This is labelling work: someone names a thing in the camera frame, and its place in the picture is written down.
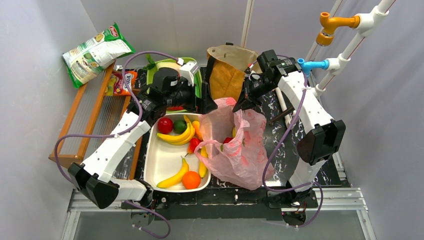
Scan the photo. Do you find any single yellow banana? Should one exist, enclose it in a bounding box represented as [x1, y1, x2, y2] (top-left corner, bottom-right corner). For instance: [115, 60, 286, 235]
[156, 157, 190, 189]
[232, 127, 237, 138]

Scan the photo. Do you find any pink plastic grocery bag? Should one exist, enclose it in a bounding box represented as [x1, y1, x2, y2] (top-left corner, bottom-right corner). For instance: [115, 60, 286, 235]
[194, 97, 275, 191]

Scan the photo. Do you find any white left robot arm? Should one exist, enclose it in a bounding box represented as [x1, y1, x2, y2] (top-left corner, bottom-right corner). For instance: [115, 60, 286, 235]
[67, 68, 218, 209]

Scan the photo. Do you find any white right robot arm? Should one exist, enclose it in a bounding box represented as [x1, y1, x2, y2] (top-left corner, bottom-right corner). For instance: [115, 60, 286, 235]
[233, 49, 346, 193]

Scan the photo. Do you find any brown paper bag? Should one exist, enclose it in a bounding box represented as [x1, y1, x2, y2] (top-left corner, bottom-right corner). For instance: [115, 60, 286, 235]
[204, 43, 262, 101]

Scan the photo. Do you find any orange candy bag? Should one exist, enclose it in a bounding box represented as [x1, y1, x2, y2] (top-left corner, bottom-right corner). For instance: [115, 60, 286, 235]
[104, 70, 138, 96]

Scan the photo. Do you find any yellow banana by bag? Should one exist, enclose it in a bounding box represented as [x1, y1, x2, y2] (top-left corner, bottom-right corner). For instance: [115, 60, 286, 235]
[198, 146, 209, 178]

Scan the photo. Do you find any green chips bag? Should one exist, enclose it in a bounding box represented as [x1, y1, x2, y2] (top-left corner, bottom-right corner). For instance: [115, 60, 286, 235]
[62, 23, 135, 88]

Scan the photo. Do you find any red chili pepper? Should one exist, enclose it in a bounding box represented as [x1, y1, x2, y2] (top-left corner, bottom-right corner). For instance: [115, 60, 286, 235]
[167, 106, 184, 112]

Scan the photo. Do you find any orange mango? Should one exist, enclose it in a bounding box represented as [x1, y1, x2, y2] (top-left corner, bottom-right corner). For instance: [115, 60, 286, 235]
[192, 120, 203, 141]

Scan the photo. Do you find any green vegetable tray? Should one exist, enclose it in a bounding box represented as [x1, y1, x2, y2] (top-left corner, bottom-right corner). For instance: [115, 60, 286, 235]
[145, 58, 202, 101]

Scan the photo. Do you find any green lime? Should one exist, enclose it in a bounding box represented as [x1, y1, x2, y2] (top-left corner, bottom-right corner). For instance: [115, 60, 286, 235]
[173, 119, 188, 135]

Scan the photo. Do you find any red apple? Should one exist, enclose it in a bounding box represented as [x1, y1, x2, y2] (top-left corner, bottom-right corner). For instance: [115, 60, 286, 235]
[157, 117, 174, 135]

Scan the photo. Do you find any yellow banana bunch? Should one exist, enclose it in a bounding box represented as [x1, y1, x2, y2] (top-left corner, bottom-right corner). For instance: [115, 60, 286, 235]
[156, 115, 195, 146]

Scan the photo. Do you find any blue faucet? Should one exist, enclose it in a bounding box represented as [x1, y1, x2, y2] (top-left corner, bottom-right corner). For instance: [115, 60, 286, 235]
[297, 58, 330, 78]

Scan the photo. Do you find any white fruit tray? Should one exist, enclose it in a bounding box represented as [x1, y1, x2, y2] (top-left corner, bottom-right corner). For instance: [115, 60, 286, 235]
[143, 123, 211, 194]

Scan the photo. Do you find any wooden rack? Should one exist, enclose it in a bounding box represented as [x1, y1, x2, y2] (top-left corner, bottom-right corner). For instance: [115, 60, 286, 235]
[48, 64, 131, 175]

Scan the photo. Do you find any orange fruit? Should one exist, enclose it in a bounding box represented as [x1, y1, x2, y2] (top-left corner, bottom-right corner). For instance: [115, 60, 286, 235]
[181, 171, 202, 190]

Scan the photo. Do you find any orange faucet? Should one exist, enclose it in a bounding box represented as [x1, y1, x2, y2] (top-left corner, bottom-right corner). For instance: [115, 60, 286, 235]
[315, 12, 361, 46]

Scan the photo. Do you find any white pipe frame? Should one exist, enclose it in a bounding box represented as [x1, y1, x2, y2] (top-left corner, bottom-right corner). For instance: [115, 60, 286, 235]
[272, 0, 394, 130]

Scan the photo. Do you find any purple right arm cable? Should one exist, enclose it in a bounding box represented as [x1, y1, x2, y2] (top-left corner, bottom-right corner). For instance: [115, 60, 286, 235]
[261, 54, 324, 229]

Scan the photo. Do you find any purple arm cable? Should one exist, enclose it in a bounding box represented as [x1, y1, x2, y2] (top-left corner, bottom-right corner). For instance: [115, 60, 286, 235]
[261, 54, 324, 229]
[53, 50, 171, 240]

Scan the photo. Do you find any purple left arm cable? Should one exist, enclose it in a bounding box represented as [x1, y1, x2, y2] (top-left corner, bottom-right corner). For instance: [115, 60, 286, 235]
[53, 50, 171, 240]

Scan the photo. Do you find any aluminium base frame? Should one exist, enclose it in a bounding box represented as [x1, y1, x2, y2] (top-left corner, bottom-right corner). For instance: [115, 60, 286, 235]
[61, 71, 377, 240]

